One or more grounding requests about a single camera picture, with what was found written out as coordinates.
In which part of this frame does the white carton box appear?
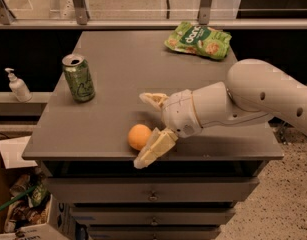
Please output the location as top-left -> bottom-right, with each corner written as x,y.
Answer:
0,196 -> 93,240

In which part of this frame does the white pump dispenser bottle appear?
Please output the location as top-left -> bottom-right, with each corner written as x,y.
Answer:
5,68 -> 32,102

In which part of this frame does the orange fruit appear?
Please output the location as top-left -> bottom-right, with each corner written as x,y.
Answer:
128,124 -> 152,151

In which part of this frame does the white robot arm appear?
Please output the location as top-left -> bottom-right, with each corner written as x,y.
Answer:
134,59 -> 307,169

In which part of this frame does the green soda can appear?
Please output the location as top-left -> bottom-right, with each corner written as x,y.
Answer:
62,54 -> 95,102

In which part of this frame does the metal glass railing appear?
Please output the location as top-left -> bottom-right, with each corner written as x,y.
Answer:
0,0 -> 307,29

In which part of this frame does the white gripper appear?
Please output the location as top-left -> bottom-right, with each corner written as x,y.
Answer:
133,90 -> 202,169

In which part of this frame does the green snack bag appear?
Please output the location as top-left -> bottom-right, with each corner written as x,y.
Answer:
164,22 -> 232,60

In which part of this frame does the cardboard box with trash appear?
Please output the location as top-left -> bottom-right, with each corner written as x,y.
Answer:
0,137 -> 50,234

